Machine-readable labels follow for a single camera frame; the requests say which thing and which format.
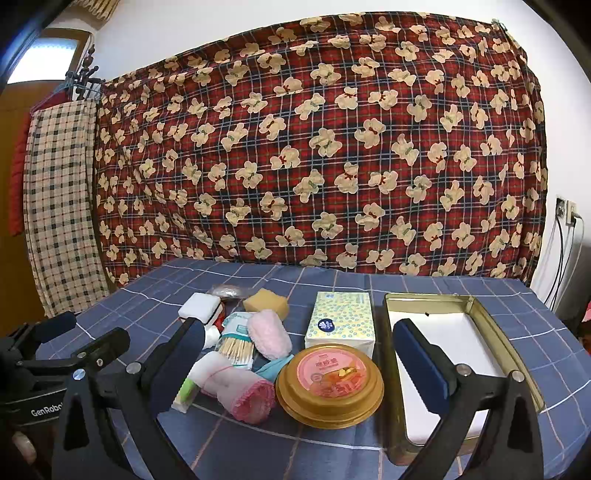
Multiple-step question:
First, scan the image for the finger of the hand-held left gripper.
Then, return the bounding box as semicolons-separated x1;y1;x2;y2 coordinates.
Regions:
0;312;78;356
14;328;131;377

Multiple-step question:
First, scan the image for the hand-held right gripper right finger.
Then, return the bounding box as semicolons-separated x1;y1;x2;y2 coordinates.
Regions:
392;318;546;480

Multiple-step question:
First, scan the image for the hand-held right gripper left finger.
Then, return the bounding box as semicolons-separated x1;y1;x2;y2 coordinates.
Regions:
51;318;206;480

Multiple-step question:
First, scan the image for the white sponge block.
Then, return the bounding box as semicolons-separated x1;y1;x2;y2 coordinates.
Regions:
178;292;223;324

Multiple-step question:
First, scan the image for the gold rectangular tin box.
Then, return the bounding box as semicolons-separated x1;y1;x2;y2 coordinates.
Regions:
379;292;546;467

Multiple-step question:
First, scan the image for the clear plastic bag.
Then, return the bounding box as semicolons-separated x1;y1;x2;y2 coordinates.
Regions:
206;284;253;304

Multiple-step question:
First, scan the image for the pink fluffy cloth roll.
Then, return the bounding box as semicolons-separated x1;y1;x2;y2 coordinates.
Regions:
246;309;293;361

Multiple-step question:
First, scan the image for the yellow sponge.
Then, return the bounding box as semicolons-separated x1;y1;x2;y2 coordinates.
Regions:
243;288;291;315

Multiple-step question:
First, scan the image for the white soft pad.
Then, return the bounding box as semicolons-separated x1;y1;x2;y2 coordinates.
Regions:
203;323;225;350

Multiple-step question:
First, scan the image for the cotton swab pack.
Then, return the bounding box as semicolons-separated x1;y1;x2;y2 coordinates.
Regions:
217;311;257;370

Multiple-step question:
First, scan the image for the wooden door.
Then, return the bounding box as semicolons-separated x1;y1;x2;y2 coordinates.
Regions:
0;83;49;337

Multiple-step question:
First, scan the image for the pink white towel roll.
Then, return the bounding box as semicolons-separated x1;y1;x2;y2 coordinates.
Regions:
191;353;277;425

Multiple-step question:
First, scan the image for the patterned tissue pack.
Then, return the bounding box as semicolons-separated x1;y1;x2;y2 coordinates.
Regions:
304;291;375;359

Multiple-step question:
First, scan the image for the teal cloth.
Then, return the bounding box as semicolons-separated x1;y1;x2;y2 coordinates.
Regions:
253;354;294;382

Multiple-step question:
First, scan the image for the gold round tin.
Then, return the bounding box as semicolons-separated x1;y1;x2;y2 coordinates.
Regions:
276;342;385;430

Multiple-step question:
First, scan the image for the beige green checkered cloth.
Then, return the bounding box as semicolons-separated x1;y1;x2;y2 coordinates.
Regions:
23;99;112;319

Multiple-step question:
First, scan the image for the blue plaid tablecloth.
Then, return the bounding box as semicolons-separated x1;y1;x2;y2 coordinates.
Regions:
34;257;591;480

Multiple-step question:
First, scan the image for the red garment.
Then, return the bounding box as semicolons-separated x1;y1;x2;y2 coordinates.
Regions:
8;110;31;237

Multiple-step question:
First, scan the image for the red plaid bear blanket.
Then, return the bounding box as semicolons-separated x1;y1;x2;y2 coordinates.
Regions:
92;13;549;289

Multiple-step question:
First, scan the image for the dark metal coat rack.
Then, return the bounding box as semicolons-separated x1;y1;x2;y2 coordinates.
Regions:
65;50;105;100

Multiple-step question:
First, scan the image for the window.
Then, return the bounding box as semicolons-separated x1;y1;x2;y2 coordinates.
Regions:
7;30;94;86

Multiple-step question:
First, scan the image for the black cable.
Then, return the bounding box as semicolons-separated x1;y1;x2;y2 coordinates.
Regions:
546;216;568;315

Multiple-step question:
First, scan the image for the white wall outlet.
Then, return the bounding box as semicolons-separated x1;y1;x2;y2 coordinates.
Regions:
555;196;579;227

